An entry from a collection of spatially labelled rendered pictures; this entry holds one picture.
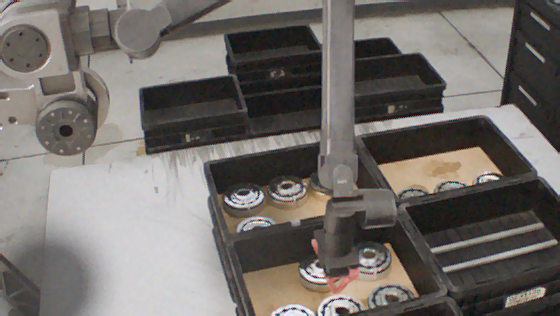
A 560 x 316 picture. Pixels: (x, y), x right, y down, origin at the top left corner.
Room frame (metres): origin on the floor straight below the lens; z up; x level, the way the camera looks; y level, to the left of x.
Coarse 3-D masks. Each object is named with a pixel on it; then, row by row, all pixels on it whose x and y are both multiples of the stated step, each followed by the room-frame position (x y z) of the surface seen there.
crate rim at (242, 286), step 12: (288, 228) 1.17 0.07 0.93; (300, 228) 1.17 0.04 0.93; (408, 228) 1.17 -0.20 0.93; (228, 240) 1.13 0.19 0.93; (240, 240) 1.13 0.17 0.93; (228, 252) 1.09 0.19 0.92; (420, 252) 1.09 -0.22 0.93; (240, 276) 1.02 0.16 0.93; (432, 276) 1.02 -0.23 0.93; (240, 288) 0.98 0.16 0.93; (444, 288) 0.98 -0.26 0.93; (408, 300) 0.95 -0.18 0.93; (420, 300) 0.95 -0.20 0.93; (252, 312) 0.93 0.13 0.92; (360, 312) 0.92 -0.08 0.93; (372, 312) 0.92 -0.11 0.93
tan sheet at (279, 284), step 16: (256, 272) 1.13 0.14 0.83; (272, 272) 1.13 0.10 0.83; (288, 272) 1.13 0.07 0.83; (400, 272) 1.13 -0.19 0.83; (256, 288) 1.08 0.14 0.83; (272, 288) 1.08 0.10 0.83; (288, 288) 1.08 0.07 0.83; (304, 288) 1.08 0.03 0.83; (352, 288) 1.08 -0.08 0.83; (368, 288) 1.08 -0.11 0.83; (256, 304) 1.03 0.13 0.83; (272, 304) 1.03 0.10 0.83; (288, 304) 1.03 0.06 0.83; (304, 304) 1.03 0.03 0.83
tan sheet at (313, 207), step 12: (264, 192) 1.42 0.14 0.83; (312, 204) 1.37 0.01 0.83; (324, 204) 1.37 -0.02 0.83; (228, 216) 1.33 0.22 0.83; (252, 216) 1.33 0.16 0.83; (264, 216) 1.33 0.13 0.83; (276, 216) 1.33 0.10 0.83; (288, 216) 1.33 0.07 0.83; (300, 216) 1.33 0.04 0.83; (312, 216) 1.33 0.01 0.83; (228, 228) 1.28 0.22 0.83
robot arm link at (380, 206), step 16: (336, 176) 0.98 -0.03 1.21; (352, 176) 0.99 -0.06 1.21; (336, 192) 0.97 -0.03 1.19; (352, 192) 0.97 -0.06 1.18; (368, 192) 0.99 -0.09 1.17; (384, 192) 1.00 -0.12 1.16; (368, 208) 0.97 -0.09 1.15; (384, 208) 0.97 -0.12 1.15; (368, 224) 0.96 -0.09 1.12; (384, 224) 0.97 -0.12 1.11
